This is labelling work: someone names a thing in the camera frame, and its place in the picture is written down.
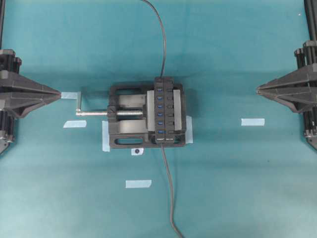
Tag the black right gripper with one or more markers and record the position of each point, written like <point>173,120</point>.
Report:
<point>305,76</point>

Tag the blue tape vise right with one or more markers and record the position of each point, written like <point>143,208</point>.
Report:
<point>189,130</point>

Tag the small tape with black dot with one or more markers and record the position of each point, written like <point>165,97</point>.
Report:
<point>137,151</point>

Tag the black multiport USB hub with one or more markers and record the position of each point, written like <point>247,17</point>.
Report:
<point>164,110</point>

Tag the blue tape right strip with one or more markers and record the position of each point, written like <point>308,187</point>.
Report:
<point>253,122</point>

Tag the blue tape vise left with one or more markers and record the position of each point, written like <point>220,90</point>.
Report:
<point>105,136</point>

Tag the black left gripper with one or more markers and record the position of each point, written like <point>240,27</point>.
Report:
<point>18,105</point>

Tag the blue tape bottom strip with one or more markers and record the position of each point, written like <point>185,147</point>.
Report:
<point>145,183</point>

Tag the silver vise crank handle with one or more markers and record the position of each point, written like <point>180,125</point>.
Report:
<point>80,112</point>

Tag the black frame rail left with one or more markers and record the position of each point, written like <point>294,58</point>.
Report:
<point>2,12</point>

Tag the blue tape left strip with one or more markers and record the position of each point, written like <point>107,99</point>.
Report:
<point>75,124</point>

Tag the blue tape near handle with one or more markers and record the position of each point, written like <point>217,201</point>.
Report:
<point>69,95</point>

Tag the black bench vise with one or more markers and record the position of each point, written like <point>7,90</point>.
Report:
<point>131,116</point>

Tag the black frame rail right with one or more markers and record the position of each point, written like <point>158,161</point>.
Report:
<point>311,16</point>

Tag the blue tape vise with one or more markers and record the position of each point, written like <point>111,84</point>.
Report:
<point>105,136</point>
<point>189,130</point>

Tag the blue tape strip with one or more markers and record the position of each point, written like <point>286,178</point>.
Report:
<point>145,183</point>
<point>253,122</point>
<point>75,124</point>

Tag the black frame rail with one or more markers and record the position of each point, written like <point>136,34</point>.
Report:
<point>2,12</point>
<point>311,16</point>

